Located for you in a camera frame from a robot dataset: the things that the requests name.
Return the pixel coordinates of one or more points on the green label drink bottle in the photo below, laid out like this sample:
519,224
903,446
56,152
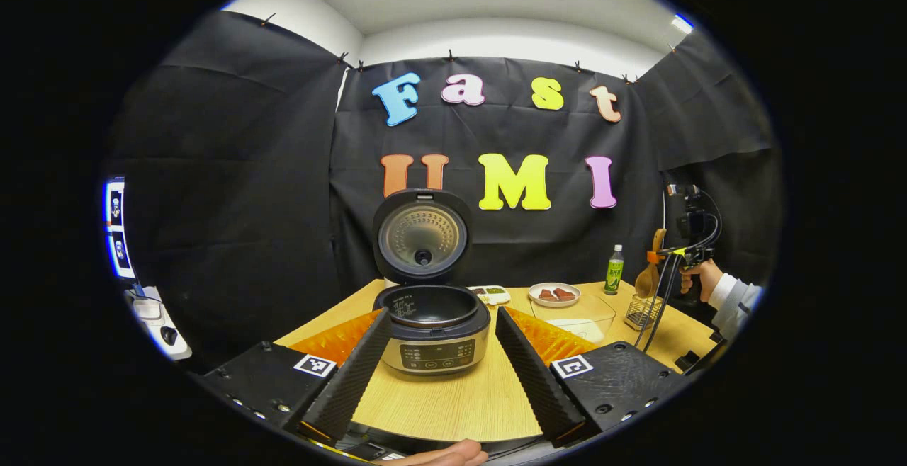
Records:
614,275

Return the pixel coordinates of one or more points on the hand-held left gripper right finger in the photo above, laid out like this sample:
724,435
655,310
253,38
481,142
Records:
538,381

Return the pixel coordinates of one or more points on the black and silver rice cooker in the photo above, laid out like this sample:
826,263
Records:
436,353

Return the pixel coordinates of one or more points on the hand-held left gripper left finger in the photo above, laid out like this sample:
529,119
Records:
354,381

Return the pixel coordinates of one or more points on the small ceiling light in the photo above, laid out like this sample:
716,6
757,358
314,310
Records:
682,24

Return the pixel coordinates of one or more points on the white divided grain dish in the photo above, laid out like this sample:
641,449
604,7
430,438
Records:
489,294

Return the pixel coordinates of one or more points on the brown meat piece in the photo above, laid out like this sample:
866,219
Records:
547,295
565,294

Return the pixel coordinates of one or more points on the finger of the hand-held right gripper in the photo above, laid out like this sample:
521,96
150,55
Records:
655,257

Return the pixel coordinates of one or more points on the clear glass bowl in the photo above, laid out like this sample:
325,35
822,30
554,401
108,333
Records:
602,310

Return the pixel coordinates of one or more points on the white device with black knob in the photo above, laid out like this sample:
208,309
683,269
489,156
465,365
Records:
159,324

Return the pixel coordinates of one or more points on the lit computer monitor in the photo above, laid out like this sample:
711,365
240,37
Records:
117,232

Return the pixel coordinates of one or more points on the black backdrop cloth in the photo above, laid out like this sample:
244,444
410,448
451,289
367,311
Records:
248,204

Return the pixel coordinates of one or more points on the wooden spoon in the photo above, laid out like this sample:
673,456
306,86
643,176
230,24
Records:
646,282

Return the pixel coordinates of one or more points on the white round plate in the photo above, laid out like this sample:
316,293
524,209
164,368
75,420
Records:
554,303

